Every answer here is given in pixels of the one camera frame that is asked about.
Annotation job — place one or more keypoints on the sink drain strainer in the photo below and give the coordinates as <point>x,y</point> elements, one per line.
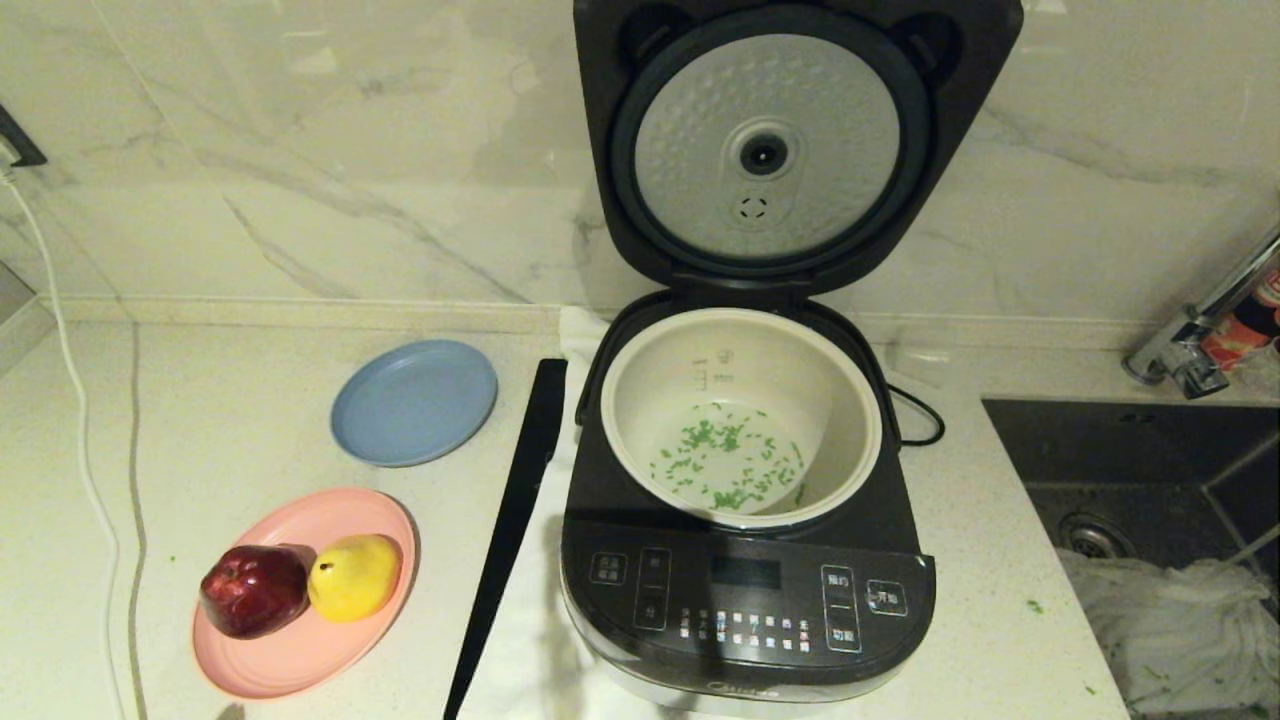
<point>1095,535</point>

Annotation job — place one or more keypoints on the yellow pear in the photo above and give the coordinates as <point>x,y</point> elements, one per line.
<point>355,578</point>

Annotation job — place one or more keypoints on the steel sink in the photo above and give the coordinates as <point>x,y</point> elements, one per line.
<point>1150,470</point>

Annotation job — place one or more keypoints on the chopped green onions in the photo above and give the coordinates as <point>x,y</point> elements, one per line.
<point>725,455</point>

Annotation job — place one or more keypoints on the blue plate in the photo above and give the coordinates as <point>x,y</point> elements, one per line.
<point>415,400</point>

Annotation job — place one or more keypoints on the pink plate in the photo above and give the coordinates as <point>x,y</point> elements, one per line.
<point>300,660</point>

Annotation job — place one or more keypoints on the chrome faucet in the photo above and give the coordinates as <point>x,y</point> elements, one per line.
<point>1185,350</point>

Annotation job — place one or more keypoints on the red apple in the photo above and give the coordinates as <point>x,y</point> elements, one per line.
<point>250,590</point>

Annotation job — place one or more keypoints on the black flat strip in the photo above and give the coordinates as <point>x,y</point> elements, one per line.
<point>510,530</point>

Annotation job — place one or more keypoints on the orange dish soap bottle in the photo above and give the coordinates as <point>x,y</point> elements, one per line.
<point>1245,330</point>

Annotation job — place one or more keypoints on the white speckled cloth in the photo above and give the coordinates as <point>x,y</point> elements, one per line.
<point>1180,630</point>

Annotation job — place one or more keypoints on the black wall socket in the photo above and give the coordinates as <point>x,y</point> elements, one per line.
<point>15,140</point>

